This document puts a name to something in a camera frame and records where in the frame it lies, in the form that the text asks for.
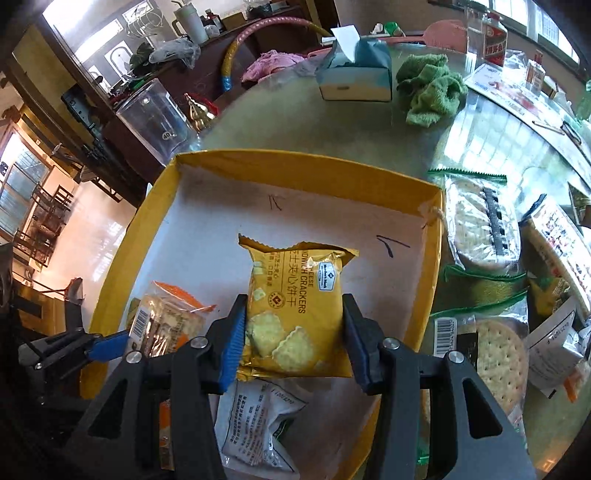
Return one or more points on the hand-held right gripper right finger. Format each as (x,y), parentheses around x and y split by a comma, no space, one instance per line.
(355,341)

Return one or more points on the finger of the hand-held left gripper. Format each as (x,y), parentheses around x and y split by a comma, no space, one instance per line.
(108,346)
(74,300)

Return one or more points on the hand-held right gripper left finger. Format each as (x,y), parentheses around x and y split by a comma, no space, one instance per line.
(233,341)

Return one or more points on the yellow cracker packet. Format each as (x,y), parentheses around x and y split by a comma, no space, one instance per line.
(291,295)

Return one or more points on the yellow cardboard tray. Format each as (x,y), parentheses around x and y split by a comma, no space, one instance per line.
(300,217)

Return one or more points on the wooden chair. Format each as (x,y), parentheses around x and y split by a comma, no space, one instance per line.
(30,244)
(60,198)

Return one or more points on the white snack packet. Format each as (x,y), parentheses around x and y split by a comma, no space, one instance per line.
(254,424)

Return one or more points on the black electrical box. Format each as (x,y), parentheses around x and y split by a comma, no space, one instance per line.
(78,110)

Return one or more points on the clear plastic container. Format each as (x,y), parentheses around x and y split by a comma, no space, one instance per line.
(152,120)

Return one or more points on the white crumpled printed packet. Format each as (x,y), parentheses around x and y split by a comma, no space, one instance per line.
(551,350)

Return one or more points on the long printed snack packet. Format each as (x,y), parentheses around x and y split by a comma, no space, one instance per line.
(558,249)

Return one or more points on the small orange snack packet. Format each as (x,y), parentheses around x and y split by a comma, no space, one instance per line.
(575,385)

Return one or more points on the golden ornament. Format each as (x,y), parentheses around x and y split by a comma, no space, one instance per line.
(201,113)

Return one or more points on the dark green plant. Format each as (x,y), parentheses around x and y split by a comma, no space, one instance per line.
(141,53)

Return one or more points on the green towel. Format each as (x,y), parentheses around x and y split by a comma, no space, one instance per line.
(429,92)

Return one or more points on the dark wooden sideboard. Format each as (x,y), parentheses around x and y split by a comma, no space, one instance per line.
(207,74)

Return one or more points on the clear plastic bag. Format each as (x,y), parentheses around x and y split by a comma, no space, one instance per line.
(175,48)

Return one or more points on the teal tissue box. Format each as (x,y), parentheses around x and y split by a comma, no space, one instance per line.
(355,69)

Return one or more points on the pink cloth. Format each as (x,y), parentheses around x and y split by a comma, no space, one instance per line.
(270,64)

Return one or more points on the printed paper leaflet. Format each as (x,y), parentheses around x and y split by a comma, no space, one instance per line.
(503,87)

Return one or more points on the white thermos cup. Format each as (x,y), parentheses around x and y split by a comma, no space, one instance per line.
(191,25)

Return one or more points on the small green plastic item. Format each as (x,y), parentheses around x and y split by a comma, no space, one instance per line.
(392,28)

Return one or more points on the pink fly swatter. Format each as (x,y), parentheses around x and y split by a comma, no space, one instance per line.
(448,34)

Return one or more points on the pink and yellow hula hoop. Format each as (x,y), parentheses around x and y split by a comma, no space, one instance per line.
(277,21)

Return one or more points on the small liquor bottle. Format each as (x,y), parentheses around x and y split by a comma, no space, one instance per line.
(535,69)

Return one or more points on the clear drinking glass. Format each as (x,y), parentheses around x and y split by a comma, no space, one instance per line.
(474,32)

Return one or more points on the white liquor bottle red label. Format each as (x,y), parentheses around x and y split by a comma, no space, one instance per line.
(495,39)

